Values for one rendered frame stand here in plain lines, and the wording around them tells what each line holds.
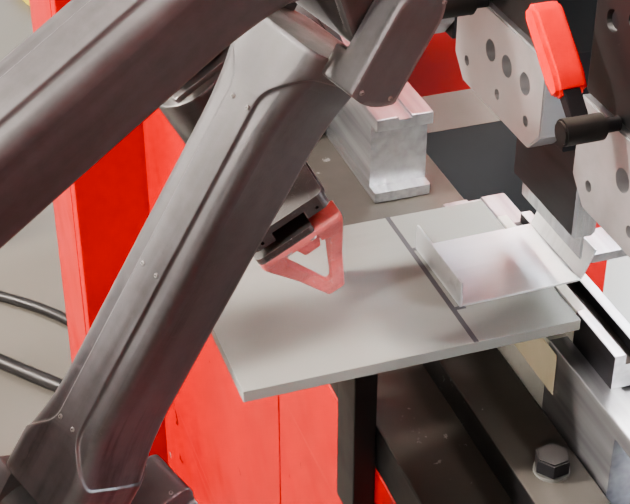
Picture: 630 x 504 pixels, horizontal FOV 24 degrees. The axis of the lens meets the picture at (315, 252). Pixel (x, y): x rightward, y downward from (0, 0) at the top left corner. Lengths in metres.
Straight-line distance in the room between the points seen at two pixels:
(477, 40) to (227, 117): 0.40
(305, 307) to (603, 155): 0.27
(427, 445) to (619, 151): 0.33
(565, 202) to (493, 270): 0.08
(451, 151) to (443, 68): 0.50
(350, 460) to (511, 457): 0.15
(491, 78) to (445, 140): 0.49
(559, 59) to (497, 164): 0.71
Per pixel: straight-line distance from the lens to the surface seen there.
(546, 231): 1.19
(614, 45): 0.94
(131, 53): 0.65
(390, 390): 1.22
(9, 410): 2.62
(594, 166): 0.98
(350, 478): 1.22
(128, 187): 2.02
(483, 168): 1.63
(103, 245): 2.06
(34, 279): 2.94
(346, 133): 1.51
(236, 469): 1.79
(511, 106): 1.08
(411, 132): 1.45
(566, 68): 0.93
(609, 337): 1.09
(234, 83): 0.76
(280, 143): 0.76
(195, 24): 0.67
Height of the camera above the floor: 1.64
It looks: 34 degrees down
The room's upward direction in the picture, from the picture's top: straight up
